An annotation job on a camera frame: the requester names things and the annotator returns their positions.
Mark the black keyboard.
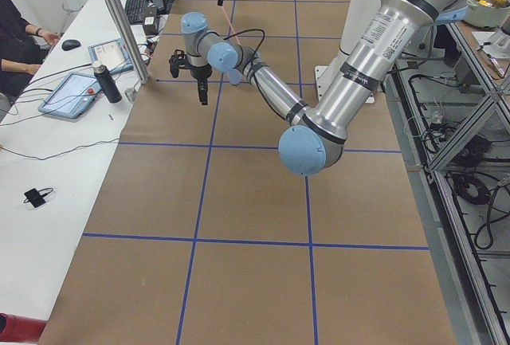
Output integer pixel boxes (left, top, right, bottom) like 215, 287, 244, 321
124, 0, 147, 25

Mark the black power adapter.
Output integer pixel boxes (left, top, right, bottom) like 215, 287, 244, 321
143, 14, 159, 36

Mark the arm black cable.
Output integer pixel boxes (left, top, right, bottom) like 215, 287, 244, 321
222, 28, 266, 63

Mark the pink chopstick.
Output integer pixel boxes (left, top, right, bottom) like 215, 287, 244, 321
221, 5, 241, 45

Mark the aluminium frame post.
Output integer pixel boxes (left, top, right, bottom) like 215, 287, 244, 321
105, 0, 149, 84

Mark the blue cup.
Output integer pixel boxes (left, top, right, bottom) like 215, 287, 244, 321
227, 69, 243, 85

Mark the steel bowl with fruit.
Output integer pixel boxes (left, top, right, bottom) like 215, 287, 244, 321
464, 0, 509, 29

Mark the small black device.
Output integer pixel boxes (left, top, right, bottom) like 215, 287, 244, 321
23, 187, 54, 208

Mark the person in black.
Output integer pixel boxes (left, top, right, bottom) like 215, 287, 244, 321
1, 0, 60, 104

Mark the near teach pendant tablet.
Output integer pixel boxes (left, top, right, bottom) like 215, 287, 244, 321
37, 73, 100, 120

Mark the far teach pendant tablet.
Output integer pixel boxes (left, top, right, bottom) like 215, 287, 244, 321
88, 37, 133, 75

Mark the teach pendant tablet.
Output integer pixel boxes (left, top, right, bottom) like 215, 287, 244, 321
37, 73, 100, 120
88, 37, 133, 75

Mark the black water bottle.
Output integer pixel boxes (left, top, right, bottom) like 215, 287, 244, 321
92, 61, 122, 104

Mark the black computer mouse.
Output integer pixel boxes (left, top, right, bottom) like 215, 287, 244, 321
61, 39, 81, 51

